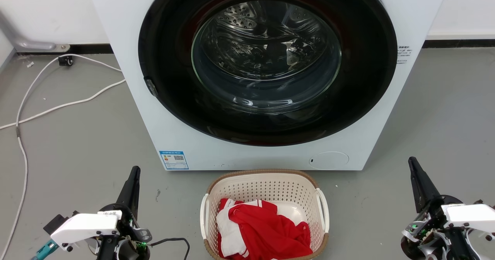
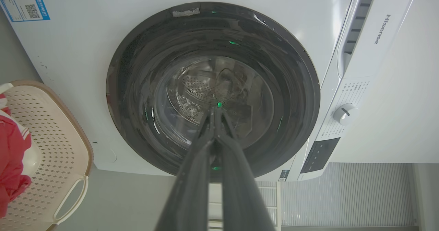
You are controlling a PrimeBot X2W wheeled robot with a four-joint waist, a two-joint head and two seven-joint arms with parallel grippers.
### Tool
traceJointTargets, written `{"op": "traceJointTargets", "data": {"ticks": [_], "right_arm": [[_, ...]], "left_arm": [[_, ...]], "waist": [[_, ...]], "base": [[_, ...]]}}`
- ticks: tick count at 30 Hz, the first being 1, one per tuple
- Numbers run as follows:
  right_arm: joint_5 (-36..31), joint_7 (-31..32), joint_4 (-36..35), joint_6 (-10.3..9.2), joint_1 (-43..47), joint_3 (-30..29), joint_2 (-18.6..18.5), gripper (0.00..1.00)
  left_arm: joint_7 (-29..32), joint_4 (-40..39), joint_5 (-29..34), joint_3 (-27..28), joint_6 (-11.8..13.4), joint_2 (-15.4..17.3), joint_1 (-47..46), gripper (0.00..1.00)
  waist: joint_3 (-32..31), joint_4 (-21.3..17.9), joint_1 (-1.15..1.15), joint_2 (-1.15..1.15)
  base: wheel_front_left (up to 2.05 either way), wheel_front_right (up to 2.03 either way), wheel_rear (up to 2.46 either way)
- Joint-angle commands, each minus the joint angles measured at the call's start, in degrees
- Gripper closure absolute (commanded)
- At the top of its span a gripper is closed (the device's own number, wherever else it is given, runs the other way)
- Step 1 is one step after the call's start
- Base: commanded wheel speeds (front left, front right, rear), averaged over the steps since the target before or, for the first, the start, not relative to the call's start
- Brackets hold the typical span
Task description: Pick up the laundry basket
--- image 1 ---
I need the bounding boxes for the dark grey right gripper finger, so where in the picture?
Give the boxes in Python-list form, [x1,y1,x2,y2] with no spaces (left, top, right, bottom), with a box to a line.
[408,156,442,214]

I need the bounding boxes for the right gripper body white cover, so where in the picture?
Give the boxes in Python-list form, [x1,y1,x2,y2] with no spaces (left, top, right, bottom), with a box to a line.
[400,195,495,260]

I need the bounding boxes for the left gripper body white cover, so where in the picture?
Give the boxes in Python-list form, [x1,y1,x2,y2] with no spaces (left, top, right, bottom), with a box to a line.
[50,204,153,260]

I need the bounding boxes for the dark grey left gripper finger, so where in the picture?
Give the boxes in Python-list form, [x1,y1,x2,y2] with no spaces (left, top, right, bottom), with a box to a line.
[116,166,141,219]

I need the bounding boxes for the cream perforated laundry basket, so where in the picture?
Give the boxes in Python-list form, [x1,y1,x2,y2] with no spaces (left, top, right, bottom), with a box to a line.
[200,169,330,260]

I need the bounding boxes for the blue energy label sticker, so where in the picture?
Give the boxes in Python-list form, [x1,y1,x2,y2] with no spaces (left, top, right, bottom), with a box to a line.
[159,150,189,170]

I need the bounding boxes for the round white filter cover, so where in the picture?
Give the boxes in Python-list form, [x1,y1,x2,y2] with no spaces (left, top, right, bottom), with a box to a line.
[309,151,350,170]

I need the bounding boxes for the black round washer door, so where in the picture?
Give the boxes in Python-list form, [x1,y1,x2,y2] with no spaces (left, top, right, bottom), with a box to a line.
[138,0,398,147]

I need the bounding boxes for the red and white garment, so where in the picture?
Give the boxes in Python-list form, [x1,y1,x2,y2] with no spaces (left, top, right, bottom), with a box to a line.
[216,198,313,259]

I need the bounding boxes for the white front-load washing machine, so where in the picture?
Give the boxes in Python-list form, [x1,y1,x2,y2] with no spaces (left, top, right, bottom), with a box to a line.
[85,0,451,171]

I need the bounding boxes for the teal cable connector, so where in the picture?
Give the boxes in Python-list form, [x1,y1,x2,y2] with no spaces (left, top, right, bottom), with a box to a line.
[31,240,59,260]

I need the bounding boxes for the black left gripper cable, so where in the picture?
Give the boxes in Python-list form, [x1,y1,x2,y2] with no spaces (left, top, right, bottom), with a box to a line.
[149,237,191,260]

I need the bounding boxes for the white power cable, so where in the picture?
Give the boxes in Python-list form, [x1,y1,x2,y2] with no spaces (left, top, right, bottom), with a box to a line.
[0,78,127,131]

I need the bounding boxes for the thin white cable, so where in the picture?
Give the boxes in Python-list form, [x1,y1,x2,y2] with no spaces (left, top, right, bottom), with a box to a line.
[0,54,123,258]

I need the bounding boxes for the grey wall pipe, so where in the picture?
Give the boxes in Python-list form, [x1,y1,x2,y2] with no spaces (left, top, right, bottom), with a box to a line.
[0,11,71,53]

